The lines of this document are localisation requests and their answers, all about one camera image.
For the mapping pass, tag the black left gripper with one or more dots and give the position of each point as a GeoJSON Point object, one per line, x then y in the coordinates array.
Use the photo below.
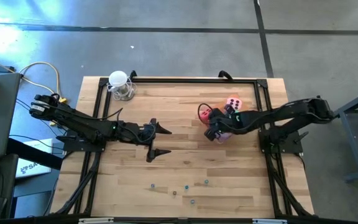
{"type": "Point", "coordinates": [129, 133]}

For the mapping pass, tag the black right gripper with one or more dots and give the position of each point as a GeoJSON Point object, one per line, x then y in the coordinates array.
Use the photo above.
{"type": "Point", "coordinates": [225, 123]}

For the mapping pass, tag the large purple foam die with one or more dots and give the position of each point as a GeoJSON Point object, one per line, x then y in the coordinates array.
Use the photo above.
{"type": "Point", "coordinates": [225, 138]}

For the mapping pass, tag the large red foam die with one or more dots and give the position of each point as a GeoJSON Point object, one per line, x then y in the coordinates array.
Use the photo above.
{"type": "Point", "coordinates": [204, 115]}

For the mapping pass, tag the large pink foam die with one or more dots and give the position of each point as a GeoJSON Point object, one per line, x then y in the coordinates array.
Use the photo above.
{"type": "Point", "coordinates": [234, 104]}

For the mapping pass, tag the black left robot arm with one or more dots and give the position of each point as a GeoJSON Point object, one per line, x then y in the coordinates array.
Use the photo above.
{"type": "Point", "coordinates": [82, 124]}

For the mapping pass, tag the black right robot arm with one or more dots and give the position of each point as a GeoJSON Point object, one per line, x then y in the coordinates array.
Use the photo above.
{"type": "Point", "coordinates": [275, 116]}

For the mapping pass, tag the black curved hook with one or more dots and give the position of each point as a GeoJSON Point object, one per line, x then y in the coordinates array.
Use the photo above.
{"type": "Point", "coordinates": [131, 74]}
{"type": "Point", "coordinates": [224, 72]}

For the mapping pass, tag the white mushroom-shaped lamp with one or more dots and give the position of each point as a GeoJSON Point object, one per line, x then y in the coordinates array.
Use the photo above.
{"type": "Point", "coordinates": [118, 78]}

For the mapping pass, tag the white printed cardboard box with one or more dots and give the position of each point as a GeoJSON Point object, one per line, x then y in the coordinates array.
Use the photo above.
{"type": "Point", "coordinates": [33, 168]}

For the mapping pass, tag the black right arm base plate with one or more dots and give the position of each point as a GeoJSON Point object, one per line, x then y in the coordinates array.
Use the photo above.
{"type": "Point", "coordinates": [286, 143]}

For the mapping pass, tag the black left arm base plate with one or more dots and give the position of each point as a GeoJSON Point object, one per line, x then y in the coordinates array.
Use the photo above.
{"type": "Point", "coordinates": [73, 144]}

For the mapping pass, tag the silver metal bracket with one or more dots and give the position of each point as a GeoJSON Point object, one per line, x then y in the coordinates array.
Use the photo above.
{"type": "Point", "coordinates": [95, 221]}
{"type": "Point", "coordinates": [269, 221]}

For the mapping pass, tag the blue-grey metal table frame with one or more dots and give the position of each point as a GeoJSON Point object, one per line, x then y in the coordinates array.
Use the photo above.
{"type": "Point", "coordinates": [353, 143]}

